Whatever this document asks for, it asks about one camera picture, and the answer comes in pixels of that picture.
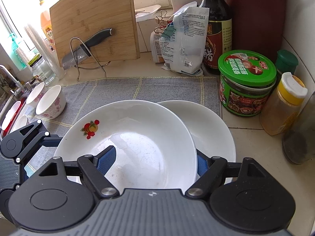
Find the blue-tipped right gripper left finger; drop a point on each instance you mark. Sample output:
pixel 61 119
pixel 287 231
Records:
pixel 94 168

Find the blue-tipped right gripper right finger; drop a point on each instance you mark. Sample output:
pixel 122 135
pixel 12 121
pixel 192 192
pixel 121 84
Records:
pixel 210 171

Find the plain white bowl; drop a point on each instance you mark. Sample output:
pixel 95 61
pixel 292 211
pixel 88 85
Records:
pixel 11 122

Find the pink floral white bowl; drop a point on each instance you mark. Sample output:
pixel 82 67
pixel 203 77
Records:
pixel 52 104

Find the white fruit-print plate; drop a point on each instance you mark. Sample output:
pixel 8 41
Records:
pixel 154 148

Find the steel sink faucet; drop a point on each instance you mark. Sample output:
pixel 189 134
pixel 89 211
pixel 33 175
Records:
pixel 20 88

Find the grey checked dish mat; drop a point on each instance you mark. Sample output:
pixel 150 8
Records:
pixel 84 97

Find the glass jar with label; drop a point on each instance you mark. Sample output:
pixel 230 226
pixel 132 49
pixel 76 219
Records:
pixel 41 70

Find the stack of clear cups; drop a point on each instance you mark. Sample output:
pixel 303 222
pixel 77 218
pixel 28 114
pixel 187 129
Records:
pixel 44 49

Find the dark glass bottle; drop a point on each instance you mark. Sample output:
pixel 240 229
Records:
pixel 298 141

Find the yellow-cap spice bottle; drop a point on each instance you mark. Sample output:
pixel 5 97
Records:
pixel 283 105

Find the green-lid sauce jar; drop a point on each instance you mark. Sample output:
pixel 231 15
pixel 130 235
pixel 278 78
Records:
pixel 246 80

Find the white seasoning bag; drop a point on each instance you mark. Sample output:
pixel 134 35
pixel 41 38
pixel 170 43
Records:
pixel 183 52

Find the orange oil bottle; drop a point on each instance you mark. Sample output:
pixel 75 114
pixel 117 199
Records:
pixel 46 25

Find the dark soy sauce bottle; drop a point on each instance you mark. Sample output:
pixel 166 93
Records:
pixel 219 33

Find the green-cap dark bottle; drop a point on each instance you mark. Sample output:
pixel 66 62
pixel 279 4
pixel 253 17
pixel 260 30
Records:
pixel 285 62

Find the red-white seasoning bag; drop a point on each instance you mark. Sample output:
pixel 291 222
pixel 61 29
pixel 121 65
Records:
pixel 155 48

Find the teal binder clip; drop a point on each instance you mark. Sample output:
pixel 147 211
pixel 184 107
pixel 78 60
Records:
pixel 168 31

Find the bamboo cutting board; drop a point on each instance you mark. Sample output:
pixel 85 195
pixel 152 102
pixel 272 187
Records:
pixel 74 21

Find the steel wire board rack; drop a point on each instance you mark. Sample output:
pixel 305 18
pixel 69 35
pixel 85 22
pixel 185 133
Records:
pixel 79 57

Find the black-handled kitchen knife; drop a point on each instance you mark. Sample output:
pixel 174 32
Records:
pixel 94 40

